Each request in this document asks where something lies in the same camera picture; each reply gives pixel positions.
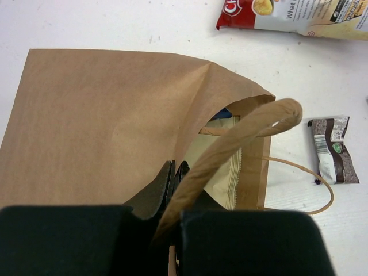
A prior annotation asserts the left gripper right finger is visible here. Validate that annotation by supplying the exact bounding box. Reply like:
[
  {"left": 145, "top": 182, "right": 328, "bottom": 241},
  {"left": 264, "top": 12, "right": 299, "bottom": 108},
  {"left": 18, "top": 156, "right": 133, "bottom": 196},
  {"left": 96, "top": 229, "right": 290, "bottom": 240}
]
[{"left": 174, "top": 160, "right": 337, "bottom": 276}]

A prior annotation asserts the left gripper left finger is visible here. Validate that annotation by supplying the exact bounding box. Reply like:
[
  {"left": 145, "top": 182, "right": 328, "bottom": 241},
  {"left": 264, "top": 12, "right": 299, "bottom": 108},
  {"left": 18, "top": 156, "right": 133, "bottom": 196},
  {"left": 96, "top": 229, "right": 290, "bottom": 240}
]
[{"left": 1, "top": 161, "right": 175, "bottom": 275}]

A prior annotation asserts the cream snack packet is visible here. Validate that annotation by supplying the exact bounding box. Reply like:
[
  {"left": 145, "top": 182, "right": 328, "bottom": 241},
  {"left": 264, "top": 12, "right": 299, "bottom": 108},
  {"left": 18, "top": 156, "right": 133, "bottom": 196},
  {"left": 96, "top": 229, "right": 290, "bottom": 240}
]
[{"left": 184, "top": 134, "right": 242, "bottom": 210}]

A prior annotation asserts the brown paper bag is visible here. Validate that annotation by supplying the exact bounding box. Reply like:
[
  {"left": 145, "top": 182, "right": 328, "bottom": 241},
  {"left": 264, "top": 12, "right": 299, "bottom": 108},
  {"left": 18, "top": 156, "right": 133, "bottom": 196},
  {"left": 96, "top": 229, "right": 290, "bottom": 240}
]
[{"left": 0, "top": 48, "right": 335, "bottom": 276}]

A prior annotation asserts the blue snack bag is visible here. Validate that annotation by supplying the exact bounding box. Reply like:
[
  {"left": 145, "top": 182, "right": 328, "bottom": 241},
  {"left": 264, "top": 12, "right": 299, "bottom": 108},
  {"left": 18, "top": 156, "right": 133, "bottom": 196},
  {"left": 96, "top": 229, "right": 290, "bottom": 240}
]
[{"left": 212, "top": 108, "right": 232, "bottom": 120}]

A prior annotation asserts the brown M&M's packet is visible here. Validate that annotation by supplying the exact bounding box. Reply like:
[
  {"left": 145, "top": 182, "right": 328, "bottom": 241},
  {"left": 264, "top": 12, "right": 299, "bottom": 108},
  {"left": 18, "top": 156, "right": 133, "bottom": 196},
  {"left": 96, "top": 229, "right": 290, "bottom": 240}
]
[{"left": 308, "top": 116, "right": 359, "bottom": 185}]

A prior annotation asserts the red snack packet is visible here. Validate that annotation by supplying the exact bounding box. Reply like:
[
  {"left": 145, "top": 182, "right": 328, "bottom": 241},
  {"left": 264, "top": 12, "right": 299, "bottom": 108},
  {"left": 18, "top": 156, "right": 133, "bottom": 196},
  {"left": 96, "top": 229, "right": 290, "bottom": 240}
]
[{"left": 216, "top": 0, "right": 367, "bottom": 41}]

